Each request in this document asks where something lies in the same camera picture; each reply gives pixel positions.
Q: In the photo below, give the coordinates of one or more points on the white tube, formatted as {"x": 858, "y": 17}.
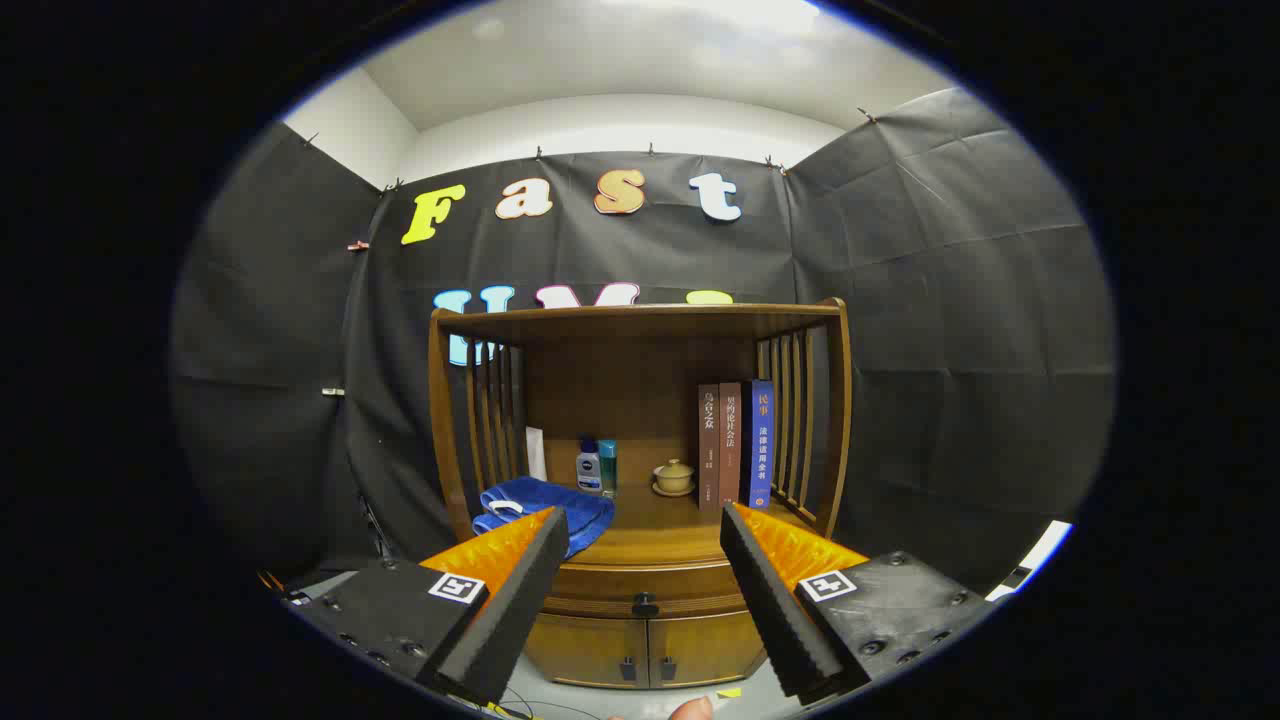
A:
{"x": 536, "y": 455}

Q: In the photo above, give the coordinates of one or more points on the teal bottle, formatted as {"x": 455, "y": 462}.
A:
{"x": 608, "y": 468}

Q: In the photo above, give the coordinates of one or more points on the brown book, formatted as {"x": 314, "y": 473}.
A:
{"x": 730, "y": 445}
{"x": 708, "y": 450}

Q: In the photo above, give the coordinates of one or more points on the black backdrop cloth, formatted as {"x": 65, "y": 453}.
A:
{"x": 950, "y": 300}

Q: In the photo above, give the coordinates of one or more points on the wooden cabinet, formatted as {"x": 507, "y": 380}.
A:
{"x": 620, "y": 400}

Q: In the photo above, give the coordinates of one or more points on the wooden cabinet door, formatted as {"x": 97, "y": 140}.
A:
{"x": 700, "y": 648}
{"x": 585, "y": 650}

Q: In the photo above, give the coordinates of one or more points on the white bottle with blue cap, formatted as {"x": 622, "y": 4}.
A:
{"x": 588, "y": 470}

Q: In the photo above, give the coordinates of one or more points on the blue book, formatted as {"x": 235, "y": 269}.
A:
{"x": 760, "y": 445}

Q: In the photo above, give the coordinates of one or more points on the beige ceramic lidded cup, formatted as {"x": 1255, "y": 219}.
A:
{"x": 674, "y": 477}

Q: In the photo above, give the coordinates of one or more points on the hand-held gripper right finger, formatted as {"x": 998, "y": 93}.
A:
{"x": 770, "y": 600}

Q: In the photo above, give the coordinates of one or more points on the wooden countertop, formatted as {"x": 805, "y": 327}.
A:
{"x": 655, "y": 528}

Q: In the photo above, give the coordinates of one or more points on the white panel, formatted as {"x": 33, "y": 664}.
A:
{"x": 1035, "y": 555}

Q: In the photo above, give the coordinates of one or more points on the blue towel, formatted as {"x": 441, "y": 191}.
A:
{"x": 560, "y": 500}

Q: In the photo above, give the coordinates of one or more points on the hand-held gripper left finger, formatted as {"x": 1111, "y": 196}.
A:
{"x": 515, "y": 600}

